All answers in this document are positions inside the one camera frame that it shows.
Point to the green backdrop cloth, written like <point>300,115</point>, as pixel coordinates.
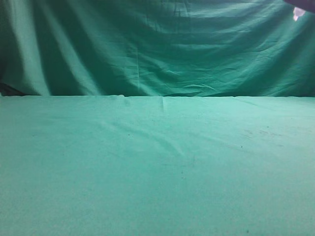
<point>155,48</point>

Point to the green table cloth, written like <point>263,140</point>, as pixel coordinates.
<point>157,166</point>

